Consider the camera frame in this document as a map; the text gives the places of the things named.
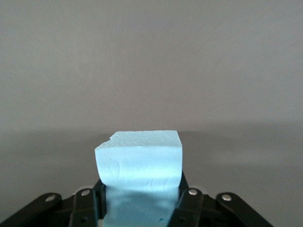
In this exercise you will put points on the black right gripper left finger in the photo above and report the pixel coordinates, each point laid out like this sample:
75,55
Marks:
78,208

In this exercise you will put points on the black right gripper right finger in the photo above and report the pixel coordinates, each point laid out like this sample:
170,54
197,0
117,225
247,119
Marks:
201,210

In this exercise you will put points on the light blue foam block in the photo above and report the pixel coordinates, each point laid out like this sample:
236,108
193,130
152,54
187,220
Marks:
139,160

